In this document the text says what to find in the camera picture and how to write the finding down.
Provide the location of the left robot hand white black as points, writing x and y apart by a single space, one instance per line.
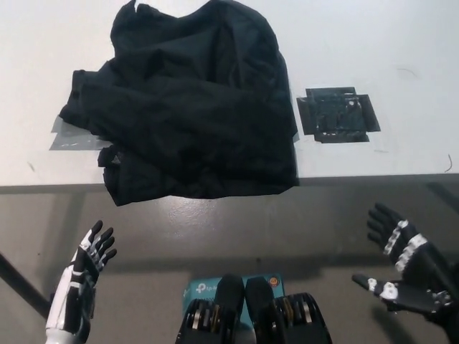
77 279

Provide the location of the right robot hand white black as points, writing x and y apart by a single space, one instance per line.
412 272

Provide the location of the black jacket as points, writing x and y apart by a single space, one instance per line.
193 114

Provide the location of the black table leg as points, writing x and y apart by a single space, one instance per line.
21 283

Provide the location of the curved black thread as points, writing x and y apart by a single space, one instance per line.
450 165

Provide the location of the teal tp-link box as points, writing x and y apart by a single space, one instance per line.
201 288

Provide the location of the grey tape patch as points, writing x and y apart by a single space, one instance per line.
71 139

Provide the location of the black tape patch with foil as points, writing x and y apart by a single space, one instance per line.
337 114

